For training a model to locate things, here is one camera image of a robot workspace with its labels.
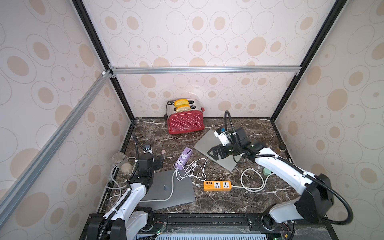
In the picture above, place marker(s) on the yellow toast slice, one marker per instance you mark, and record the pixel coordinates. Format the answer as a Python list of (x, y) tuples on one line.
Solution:
[(181, 102), (183, 108)]

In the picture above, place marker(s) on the orange power strip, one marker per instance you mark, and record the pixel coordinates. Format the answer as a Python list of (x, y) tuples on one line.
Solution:
[(217, 186)]

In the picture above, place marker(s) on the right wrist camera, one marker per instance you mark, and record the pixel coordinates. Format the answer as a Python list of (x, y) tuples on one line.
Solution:
[(224, 136)]

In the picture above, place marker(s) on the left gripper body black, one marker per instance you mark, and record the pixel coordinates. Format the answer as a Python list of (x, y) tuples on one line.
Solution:
[(155, 165)]

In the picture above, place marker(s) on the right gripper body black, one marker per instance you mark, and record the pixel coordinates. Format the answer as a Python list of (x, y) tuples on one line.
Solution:
[(223, 149)]

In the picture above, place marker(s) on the yellow toast slice rear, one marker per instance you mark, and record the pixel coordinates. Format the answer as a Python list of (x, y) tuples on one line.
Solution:
[(181, 102)]

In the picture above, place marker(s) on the dark grey laptop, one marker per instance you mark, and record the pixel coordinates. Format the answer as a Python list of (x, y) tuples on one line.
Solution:
[(166, 191)]

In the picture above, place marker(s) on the red polka dot toaster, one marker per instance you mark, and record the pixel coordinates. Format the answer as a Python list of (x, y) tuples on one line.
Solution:
[(186, 121)]

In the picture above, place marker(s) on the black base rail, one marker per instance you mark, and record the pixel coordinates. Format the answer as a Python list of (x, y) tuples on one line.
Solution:
[(220, 227)]

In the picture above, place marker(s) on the green charger adapter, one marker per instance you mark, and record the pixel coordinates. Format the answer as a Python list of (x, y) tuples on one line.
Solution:
[(267, 172)]

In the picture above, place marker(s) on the purple power strip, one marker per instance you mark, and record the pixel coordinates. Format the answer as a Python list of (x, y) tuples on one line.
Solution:
[(183, 158)]

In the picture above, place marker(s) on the yellow toast slice front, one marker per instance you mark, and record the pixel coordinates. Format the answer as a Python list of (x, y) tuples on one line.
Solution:
[(183, 108)]

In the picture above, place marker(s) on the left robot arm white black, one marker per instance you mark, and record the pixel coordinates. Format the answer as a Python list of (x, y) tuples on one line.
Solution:
[(126, 218)]

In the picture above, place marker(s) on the horizontal aluminium frame bar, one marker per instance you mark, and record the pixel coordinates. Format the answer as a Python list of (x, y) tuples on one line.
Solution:
[(211, 70)]

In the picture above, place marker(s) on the silver apple laptop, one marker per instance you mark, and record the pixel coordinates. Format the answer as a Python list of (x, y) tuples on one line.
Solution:
[(208, 141)]

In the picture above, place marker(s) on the small brown spice bottle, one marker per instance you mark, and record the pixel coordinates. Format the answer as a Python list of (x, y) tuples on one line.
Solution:
[(280, 149)]

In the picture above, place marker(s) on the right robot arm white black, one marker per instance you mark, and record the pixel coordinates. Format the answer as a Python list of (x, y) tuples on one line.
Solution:
[(316, 193)]

